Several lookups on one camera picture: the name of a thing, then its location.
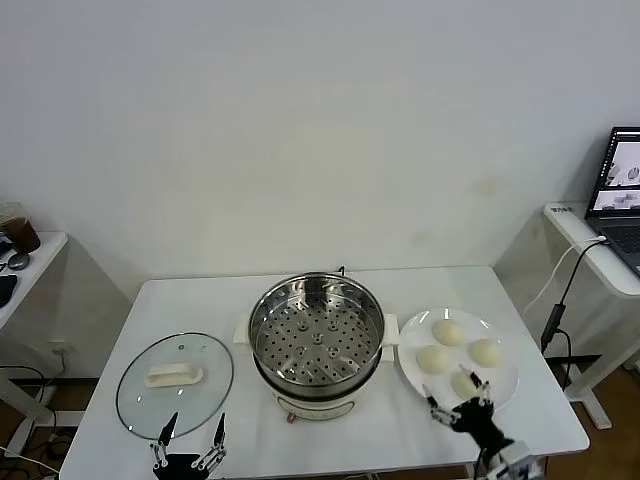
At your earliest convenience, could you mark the black floor cable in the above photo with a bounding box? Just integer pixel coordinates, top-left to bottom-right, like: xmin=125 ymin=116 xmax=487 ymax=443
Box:
xmin=0 ymin=364 xmax=54 ymax=399

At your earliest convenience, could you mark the black pouch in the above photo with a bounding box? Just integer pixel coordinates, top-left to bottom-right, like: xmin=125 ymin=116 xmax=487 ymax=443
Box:
xmin=0 ymin=273 xmax=19 ymax=307

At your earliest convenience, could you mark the black cable with adapter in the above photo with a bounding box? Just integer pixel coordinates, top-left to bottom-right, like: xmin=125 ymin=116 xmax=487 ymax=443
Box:
xmin=540 ymin=240 xmax=611 ymax=391

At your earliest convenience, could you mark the glass lid with cream handle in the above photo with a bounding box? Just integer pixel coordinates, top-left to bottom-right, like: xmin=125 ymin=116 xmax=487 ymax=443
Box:
xmin=115 ymin=330 xmax=235 ymax=441

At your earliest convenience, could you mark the white charging cable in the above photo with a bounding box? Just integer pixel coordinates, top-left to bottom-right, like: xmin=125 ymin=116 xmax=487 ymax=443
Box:
xmin=522 ymin=234 xmax=609 ymax=314

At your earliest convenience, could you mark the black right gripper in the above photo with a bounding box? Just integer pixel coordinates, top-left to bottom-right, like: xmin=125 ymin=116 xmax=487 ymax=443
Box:
xmin=421 ymin=364 xmax=517 ymax=454

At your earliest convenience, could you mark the white round plate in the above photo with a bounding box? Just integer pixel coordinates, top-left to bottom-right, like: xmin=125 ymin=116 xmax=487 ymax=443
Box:
xmin=397 ymin=307 xmax=521 ymax=415

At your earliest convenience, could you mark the grey laptop showing camera views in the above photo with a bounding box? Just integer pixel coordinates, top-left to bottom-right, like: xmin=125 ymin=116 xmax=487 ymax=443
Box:
xmin=583 ymin=125 xmax=640 ymax=279

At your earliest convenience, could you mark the white steamed baozi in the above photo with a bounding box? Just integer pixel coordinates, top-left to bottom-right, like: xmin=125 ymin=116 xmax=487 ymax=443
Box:
xmin=450 ymin=367 xmax=489 ymax=401
xmin=468 ymin=338 xmax=503 ymax=367
xmin=416 ymin=344 xmax=453 ymax=375
xmin=431 ymin=318 xmax=465 ymax=347

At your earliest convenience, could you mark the clear cup of iced coffee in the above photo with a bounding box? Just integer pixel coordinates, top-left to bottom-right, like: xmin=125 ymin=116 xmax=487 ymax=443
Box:
xmin=0 ymin=201 xmax=41 ymax=254

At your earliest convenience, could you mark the white side desk with label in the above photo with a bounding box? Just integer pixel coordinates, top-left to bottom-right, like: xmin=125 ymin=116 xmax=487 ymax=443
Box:
xmin=543 ymin=201 xmax=640 ymax=431

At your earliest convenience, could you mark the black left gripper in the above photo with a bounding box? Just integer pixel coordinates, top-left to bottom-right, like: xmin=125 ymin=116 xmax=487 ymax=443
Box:
xmin=148 ymin=411 xmax=231 ymax=480

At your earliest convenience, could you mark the stainless steel pot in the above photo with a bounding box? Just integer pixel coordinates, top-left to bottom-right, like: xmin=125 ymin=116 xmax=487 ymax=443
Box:
xmin=248 ymin=272 xmax=387 ymax=396

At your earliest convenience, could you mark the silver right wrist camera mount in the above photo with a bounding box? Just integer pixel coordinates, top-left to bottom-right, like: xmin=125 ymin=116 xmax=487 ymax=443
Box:
xmin=478 ymin=441 xmax=545 ymax=480

